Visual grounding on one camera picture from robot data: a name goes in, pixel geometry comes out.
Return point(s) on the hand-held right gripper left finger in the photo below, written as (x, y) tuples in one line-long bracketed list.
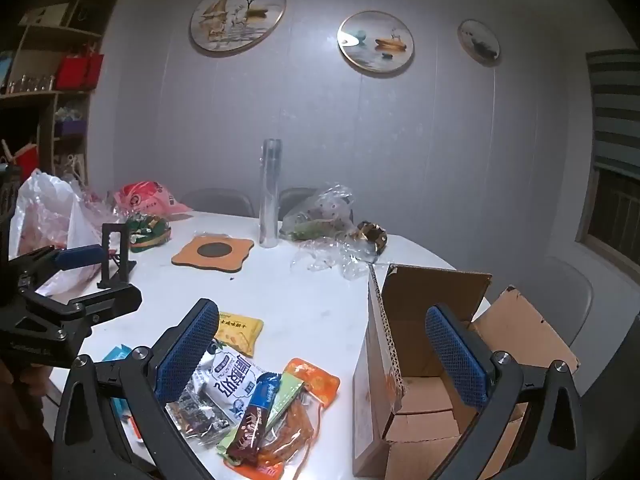
[(187, 350)]

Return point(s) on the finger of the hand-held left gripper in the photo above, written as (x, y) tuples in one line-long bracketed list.
[(80, 256), (110, 302)]

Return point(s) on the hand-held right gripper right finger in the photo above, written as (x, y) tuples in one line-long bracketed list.
[(457, 360)]

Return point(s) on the white snack packet blue print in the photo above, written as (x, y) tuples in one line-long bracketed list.
[(230, 375)]

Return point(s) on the light blue snack packet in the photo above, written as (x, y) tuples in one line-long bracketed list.
[(117, 353)]

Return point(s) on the brown cardboard box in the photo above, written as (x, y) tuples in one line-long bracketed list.
[(425, 290)]

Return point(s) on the blue and brown snack bar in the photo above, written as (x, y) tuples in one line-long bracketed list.
[(252, 420)]

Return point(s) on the green snack packet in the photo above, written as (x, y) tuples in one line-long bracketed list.
[(286, 394)]

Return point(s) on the clear packet of dark snacks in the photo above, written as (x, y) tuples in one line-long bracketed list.
[(200, 417)]

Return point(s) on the black phone stand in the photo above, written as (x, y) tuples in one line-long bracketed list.
[(117, 260)]

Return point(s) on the white plastic bag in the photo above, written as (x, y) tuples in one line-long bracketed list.
[(50, 215)]

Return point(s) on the yellow snack packet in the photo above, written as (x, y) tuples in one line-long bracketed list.
[(242, 332)]

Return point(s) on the green snack packets pile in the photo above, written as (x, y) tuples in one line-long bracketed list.
[(147, 232)]

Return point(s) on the pink plastic bag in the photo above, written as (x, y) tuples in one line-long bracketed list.
[(147, 197)]

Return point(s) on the orange coaster mat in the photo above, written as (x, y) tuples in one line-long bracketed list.
[(192, 255)]

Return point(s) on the orange packet with clear window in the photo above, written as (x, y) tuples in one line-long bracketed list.
[(315, 380)]

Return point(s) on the gold foil wrapped item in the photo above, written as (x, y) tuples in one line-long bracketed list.
[(371, 235)]

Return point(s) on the crumpled clear plastic wrap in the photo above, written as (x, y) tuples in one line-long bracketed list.
[(340, 260)]

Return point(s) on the wooden shelf unit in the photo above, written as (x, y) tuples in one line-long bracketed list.
[(45, 105)]

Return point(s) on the red gift bag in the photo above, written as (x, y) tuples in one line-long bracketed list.
[(70, 72), (95, 70)]

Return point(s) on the dotted clear plastic bag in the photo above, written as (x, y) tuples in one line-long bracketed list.
[(320, 210)]

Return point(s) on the window with bars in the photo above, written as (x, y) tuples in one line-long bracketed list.
[(615, 215)]

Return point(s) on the striped window blind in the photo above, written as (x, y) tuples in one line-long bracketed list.
[(617, 110)]

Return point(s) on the large round wall plate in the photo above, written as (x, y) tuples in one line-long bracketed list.
[(237, 12)]

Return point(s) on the small round wall plate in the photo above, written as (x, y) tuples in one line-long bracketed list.
[(479, 41)]

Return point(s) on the medium round wall plate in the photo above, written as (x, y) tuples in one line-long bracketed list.
[(375, 42)]

